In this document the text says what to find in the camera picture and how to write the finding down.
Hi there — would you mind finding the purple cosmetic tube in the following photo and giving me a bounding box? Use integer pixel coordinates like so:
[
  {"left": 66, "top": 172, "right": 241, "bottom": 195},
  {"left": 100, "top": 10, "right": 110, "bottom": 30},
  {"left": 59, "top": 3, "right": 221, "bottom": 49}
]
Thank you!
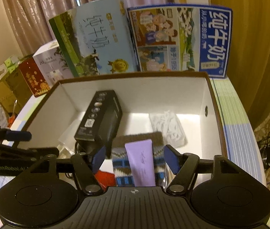
[{"left": 125, "top": 139, "right": 156, "bottom": 187}]

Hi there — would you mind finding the red snack packet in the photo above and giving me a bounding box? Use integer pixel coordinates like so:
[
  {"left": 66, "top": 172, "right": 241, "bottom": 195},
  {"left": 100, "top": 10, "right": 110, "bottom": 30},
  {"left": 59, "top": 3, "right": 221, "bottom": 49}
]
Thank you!
[{"left": 94, "top": 170, "right": 116, "bottom": 191}]

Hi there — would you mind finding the black rectangular product box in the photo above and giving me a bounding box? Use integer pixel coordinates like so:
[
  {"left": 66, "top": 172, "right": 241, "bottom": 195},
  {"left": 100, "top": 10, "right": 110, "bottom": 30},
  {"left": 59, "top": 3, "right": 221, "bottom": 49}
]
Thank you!
[{"left": 74, "top": 90, "right": 122, "bottom": 159}]

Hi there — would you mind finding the knitted blue brown sock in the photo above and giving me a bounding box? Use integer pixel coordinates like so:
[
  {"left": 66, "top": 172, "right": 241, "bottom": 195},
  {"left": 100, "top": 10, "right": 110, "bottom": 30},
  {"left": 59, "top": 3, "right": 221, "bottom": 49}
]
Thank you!
[{"left": 111, "top": 132, "right": 165, "bottom": 187}]

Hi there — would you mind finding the white floss picks bag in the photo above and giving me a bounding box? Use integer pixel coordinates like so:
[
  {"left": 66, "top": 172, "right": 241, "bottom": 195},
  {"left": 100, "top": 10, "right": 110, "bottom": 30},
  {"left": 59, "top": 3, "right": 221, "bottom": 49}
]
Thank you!
[{"left": 149, "top": 111, "right": 187, "bottom": 148}]

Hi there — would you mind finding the brown cardboard carton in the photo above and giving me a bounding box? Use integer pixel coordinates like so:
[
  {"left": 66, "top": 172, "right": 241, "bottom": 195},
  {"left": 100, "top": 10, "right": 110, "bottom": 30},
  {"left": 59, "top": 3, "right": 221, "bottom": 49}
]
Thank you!
[{"left": 0, "top": 55, "right": 32, "bottom": 114}]

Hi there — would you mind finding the brown cardboard storage box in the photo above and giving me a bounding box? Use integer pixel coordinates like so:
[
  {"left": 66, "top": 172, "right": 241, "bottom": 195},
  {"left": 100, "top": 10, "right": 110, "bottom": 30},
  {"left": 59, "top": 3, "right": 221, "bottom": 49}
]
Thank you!
[{"left": 2, "top": 71, "right": 229, "bottom": 189}]

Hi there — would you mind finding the checked green blue tablecloth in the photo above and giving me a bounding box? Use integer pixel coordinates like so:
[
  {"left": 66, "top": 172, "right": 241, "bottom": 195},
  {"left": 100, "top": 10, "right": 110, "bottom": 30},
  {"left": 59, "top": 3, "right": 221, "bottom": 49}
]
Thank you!
[{"left": 0, "top": 76, "right": 267, "bottom": 229}]

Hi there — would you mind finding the red gold gift box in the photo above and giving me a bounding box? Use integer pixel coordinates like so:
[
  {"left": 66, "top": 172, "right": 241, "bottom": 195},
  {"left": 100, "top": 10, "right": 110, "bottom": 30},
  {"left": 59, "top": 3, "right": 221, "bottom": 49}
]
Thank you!
[{"left": 18, "top": 55, "right": 50, "bottom": 97}]

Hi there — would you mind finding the white humidifier box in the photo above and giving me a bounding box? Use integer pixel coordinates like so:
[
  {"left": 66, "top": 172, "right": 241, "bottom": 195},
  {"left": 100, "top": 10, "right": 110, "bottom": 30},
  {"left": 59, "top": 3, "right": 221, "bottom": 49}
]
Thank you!
[{"left": 33, "top": 40, "right": 74, "bottom": 87}]

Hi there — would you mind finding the green blue milk carton box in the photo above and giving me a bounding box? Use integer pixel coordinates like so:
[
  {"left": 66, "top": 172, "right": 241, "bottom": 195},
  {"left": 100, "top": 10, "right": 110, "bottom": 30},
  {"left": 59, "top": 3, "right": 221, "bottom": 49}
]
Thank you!
[{"left": 49, "top": 0, "right": 139, "bottom": 77}]

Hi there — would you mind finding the blue white milk carton box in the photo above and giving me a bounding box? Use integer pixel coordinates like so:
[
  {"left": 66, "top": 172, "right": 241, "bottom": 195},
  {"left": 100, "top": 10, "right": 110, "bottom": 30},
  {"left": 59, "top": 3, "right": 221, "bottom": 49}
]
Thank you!
[{"left": 128, "top": 4, "right": 233, "bottom": 78}]

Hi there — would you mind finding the black cable in box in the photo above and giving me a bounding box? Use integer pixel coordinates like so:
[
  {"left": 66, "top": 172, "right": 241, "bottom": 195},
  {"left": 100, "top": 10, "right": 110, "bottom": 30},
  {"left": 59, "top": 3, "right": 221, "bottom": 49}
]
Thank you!
[{"left": 73, "top": 142, "right": 88, "bottom": 156}]

